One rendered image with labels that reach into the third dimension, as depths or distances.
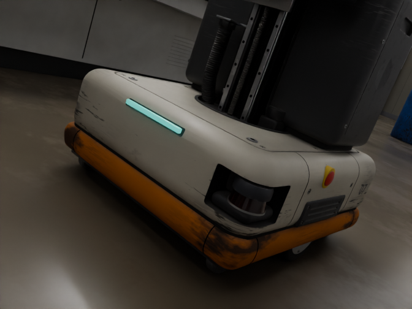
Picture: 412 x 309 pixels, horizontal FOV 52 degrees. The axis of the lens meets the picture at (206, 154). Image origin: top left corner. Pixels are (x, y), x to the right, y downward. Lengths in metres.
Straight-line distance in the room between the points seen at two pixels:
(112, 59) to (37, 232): 1.70
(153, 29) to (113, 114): 1.61
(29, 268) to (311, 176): 0.57
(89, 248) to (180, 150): 0.26
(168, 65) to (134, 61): 0.28
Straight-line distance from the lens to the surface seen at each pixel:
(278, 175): 0.78
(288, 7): 1.04
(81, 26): 2.31
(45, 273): 0.77
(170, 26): 2.67
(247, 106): 1.09
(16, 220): 0.90
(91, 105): 1.09
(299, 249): 1.09
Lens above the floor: 0.45
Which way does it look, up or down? 15 degrees down
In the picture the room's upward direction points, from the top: 20 degrees clockwise
